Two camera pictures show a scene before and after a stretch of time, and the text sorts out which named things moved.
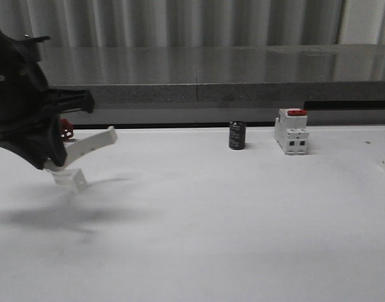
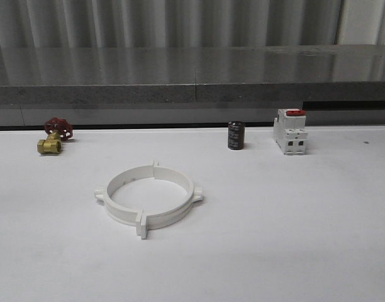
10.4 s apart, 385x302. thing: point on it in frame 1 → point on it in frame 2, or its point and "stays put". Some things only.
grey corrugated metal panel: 173,23 stays put
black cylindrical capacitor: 237,134 stays put
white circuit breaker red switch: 290,131 stays put
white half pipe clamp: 65,175 → 119,214
